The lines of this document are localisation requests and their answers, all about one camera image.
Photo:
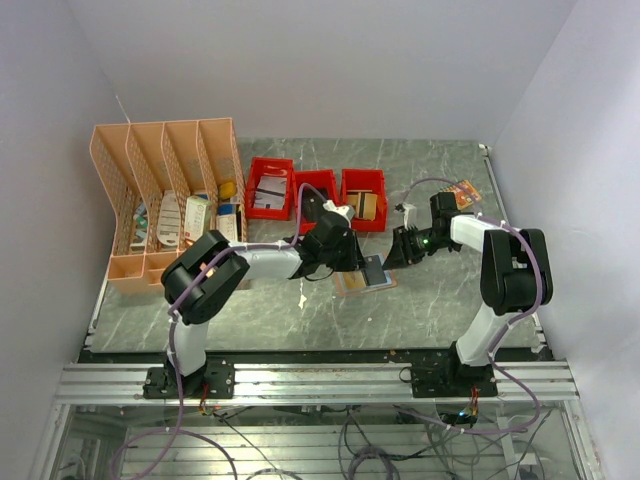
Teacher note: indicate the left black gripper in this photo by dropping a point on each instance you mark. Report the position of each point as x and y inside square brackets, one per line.
[355, 260]

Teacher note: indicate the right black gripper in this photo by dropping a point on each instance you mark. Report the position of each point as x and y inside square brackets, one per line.
[402, 252]

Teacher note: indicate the black VIP card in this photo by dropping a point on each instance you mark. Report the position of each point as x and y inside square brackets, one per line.
[373, 273]

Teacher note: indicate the gold VIP card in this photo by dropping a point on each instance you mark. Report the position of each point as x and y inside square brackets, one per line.
[353, 281]

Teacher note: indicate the brown leather card holder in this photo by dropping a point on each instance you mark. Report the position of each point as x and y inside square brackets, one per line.
[392, 282]

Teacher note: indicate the gold cards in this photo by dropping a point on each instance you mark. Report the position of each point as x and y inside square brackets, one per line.
[364, 203]

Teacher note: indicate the red plastic bin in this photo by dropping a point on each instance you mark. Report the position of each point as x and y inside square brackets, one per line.
[278, 167]
[311, 189]
[372, 180]

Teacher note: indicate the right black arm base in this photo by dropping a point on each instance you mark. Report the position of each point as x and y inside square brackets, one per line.
[443, 376]

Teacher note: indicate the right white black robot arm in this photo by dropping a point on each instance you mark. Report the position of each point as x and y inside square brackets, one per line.
[515, 280]

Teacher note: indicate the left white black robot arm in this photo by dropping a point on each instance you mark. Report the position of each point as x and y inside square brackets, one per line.
[199, 282]

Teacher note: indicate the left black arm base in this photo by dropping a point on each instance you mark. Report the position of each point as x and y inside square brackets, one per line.
[212, 381]

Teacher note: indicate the white black cards stack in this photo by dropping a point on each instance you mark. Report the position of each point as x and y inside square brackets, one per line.
[270, 193]

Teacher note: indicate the orange spiral notepad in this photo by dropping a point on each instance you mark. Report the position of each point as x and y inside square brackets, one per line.
[466, 195]

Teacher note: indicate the yellow round object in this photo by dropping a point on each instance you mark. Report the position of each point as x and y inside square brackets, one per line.
[227, 190]

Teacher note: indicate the white green box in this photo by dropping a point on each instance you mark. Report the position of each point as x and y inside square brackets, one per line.
[197, 217]

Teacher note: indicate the white oval package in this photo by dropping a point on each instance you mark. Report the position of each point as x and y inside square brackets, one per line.
[169, 222]

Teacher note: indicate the pink mesh desk organizer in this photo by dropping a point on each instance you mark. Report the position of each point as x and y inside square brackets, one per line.
[149, 170]

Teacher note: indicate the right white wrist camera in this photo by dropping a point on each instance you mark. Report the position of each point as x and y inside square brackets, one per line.
[409, 213]

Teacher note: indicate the aluminium frame rails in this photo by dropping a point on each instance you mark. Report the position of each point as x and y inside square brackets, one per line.
[308, 383]

